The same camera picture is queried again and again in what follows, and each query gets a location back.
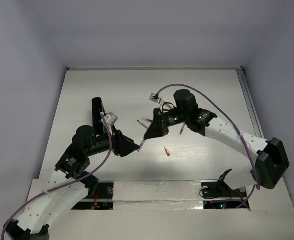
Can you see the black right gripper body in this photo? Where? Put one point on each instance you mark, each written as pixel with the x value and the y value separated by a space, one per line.
pixel 175 117

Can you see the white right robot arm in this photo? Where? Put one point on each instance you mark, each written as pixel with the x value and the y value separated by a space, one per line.
pixel 268 158

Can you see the black stationery container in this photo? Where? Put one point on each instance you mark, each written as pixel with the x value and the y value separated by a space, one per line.
pixel 97 108

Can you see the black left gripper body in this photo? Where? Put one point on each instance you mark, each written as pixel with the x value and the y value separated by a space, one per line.
pixel 118 143

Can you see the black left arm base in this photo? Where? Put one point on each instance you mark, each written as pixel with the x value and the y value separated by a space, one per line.
pixel 101 200

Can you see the clear red gel pen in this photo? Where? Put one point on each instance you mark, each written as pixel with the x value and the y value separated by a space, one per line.
pixel 143 125

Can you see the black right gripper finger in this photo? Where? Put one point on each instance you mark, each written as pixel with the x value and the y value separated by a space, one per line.
pixel 156 131
pixel 156 119

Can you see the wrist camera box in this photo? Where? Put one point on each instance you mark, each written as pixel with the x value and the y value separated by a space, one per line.
pixel 155 98
pixel 108 119

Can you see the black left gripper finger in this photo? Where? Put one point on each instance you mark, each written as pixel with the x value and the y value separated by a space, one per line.
pixel 124 153
pixel 123 142

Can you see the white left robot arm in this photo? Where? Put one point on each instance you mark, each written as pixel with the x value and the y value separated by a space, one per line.
pixel 68 183

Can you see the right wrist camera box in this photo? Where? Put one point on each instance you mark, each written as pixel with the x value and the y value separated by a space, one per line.
pixel 155 98

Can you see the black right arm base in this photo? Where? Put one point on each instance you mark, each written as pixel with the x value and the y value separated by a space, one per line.
pixel 217 195

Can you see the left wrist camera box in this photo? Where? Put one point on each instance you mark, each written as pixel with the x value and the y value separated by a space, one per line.
pixel 108 119

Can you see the white pen red cap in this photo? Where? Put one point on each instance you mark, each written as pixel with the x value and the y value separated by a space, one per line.
pixel 141 145

